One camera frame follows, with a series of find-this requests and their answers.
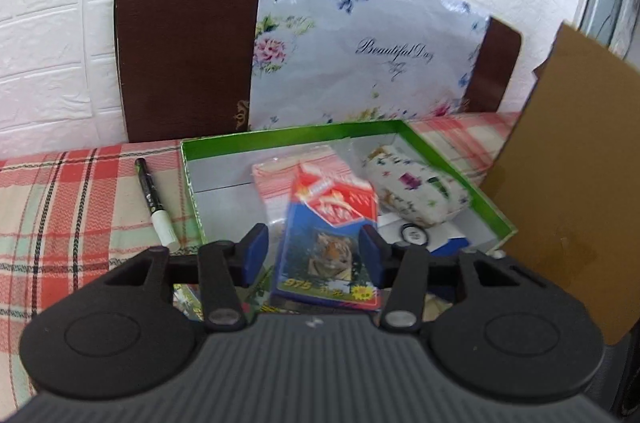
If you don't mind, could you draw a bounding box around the pack of clear zip bags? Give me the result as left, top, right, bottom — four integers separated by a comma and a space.
251, 144, 351, 226

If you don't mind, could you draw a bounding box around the white blue device box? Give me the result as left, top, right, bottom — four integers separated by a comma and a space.
376, 208, 493, 259

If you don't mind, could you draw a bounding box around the black white marker pen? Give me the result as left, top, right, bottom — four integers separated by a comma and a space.
134, 158, 180, 250

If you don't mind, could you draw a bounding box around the floral fabric pouch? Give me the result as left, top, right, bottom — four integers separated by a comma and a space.
361, 143, 473, 229

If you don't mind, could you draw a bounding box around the plaid tablecloth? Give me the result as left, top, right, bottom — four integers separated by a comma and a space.
0, 110, 523, 409

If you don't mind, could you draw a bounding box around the brown cardboard sheet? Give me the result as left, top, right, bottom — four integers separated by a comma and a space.
480, 20, 640, 346

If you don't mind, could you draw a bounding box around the brown wooden board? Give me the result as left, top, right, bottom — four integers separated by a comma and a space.
114, 0, 524, 144

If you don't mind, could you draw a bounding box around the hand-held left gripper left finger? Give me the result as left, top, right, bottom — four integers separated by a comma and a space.
102, 223, 271, 334

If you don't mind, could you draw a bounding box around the blue red card box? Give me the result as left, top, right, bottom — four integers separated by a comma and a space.
269, 162, 384, 311

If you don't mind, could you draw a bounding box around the green cardboard box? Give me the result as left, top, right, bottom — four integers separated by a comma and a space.
180, 119, 519, 320

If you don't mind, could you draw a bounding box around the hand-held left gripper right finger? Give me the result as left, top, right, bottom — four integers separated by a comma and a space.
360, 224, 548, 335

